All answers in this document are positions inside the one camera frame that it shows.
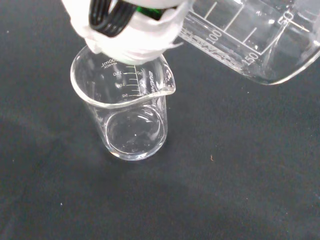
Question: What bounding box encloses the black cloth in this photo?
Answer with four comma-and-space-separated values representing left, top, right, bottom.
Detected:
0, 0, 320, 240

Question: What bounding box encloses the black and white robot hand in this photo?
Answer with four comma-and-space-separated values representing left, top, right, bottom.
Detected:
61, 0, 195, 64

